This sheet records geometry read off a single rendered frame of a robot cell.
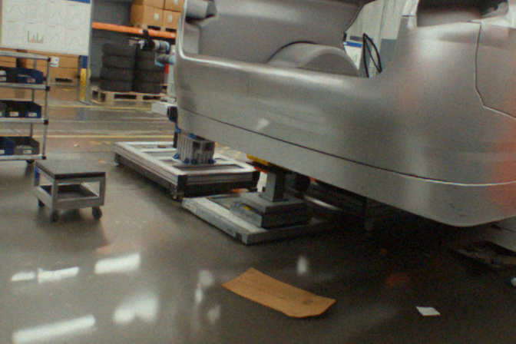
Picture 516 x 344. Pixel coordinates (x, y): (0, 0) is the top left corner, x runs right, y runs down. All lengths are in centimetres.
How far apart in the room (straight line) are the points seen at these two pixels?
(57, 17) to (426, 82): 825
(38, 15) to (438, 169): 826
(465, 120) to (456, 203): 29
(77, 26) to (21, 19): 91
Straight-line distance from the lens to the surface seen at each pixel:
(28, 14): 945
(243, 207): 374
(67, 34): 963
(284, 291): 294
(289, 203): 378
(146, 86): 1123
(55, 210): 366
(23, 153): 490
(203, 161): 471
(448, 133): 182
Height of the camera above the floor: 125
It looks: 10 degrees down
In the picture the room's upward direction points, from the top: 7 degrees clockwise
